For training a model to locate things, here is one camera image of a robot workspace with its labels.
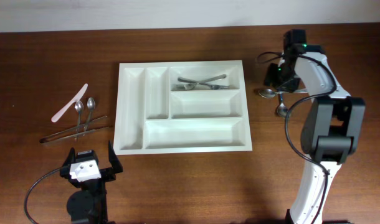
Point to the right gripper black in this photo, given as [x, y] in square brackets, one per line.
[270, 77]

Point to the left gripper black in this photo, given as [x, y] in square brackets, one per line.
[109, 173]

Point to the steel spoon sideways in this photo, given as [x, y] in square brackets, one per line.
[268, 93]

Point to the steel spoon blue-tinted handle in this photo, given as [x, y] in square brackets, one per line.
[281, 109]

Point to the steel fork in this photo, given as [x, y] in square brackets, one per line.
[199, 82]

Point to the steel fork angled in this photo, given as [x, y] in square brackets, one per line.
[196, 82]

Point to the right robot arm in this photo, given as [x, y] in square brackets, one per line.
[332, 127]

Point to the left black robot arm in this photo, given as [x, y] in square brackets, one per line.
[89, 203]

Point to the steel serrated tongs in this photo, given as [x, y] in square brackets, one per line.
[74, 132]

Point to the small steel teaspoon left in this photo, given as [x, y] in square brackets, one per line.
[79, 109]

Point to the small steel teaspoon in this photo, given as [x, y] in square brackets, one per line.
[91, 107]
[79, 109]

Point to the pink plastic knife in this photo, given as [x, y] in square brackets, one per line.
[77, 97]

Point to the small steel teaspoon right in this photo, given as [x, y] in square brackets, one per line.
[91, 107]

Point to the white plastic cutlery tray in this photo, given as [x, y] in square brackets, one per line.
[181, 107]

